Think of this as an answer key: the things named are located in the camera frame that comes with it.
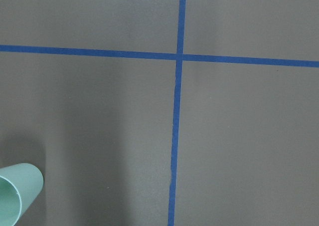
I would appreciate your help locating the light green plastic cup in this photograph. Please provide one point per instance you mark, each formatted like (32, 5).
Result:
(20, 184)

